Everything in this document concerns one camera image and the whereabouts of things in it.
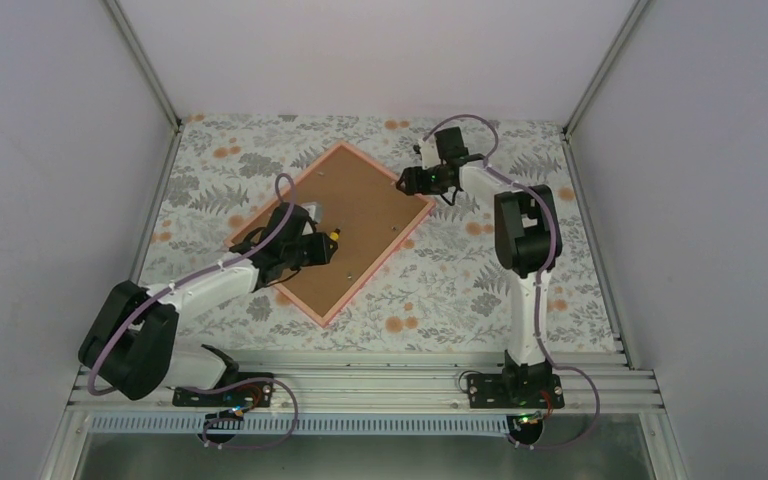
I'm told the pink picture frame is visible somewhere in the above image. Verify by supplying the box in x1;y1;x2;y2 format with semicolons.
224;139;437;329

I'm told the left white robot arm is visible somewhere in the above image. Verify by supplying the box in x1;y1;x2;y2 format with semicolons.
78;202;341;405

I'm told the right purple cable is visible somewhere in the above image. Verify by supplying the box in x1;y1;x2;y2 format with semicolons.
423;113;603;453

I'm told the aluminium mounting rail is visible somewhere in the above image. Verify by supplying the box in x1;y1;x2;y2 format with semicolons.
65;347;665;415

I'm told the grey slotted cable duct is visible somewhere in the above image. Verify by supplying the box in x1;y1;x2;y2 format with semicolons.
86;412;508;437

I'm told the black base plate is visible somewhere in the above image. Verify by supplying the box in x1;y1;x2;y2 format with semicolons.
466;356;565;409
172;372;274;410

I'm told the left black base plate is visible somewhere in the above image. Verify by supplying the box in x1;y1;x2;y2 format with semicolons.
172;372;274;410

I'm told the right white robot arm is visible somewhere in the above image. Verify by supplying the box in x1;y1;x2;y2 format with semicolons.
396;126;563;368

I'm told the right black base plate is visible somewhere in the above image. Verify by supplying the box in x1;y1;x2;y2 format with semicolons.
466;356;565;409

